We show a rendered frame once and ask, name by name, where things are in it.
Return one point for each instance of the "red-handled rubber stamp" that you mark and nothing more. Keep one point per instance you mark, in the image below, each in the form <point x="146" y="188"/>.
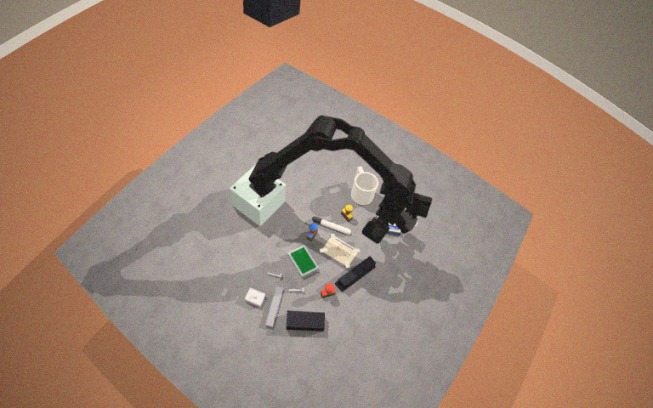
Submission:
<point x="329" y="290"/>

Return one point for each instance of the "cream cup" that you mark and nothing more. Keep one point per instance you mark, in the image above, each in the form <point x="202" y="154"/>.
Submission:
<point x="364" y="187"/>

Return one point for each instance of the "orange and blue rubber stamp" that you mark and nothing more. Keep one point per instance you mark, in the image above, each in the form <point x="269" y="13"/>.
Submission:
<point x="313" y="231"/>

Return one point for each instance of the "cream rounded cylinder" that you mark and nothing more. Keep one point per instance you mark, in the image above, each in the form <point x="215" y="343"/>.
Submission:
<point x="331" y="225"/>

